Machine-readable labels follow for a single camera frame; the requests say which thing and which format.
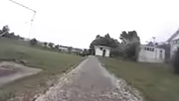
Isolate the group of dark trees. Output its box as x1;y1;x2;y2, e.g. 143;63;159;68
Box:
88;24;144;63

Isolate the grey gravel path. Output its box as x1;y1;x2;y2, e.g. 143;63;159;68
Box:
28;47;179;101

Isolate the small white building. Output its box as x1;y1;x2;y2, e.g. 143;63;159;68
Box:
92;43;113;60

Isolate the concrete slab with manhole cover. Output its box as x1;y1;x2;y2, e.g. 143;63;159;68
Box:
0;59;45;95

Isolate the green grass field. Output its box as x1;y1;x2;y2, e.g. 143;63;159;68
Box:
92;53;179;101
0;36;88;101

